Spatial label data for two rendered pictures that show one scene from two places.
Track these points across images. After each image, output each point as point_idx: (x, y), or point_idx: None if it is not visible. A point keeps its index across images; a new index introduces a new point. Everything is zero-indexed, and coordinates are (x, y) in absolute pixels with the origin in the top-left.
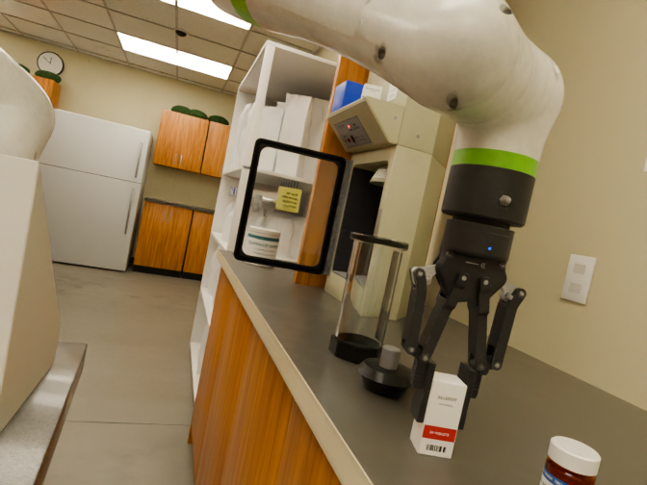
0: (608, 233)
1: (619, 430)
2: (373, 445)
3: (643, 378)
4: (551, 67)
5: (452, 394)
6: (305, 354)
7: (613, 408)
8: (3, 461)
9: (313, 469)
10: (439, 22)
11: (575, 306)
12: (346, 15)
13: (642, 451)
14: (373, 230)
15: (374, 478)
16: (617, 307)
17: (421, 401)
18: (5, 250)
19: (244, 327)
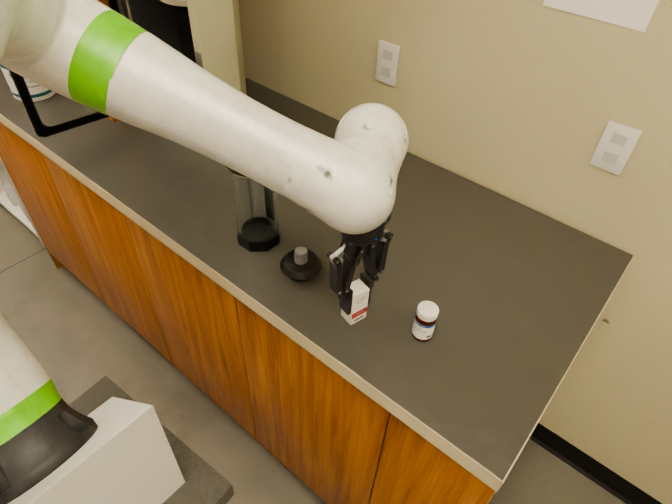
0: (407, 23)
1: (430, 210)
2: (329, 336)
3: (437, 141)
4: (403, 142)
5: (363, 296)
6: (232, 266)
7: (423, 180)
8: (203, 484)
9: (279, 335)
10: (357, 220)
11: (387, 86)
12: (267, 181)
13: (444, 227)
14: (173, 34)
15: (343, 361)
16: (418, 90)
17: (348, 307)
18: (156, 440)
19: (105, 205)
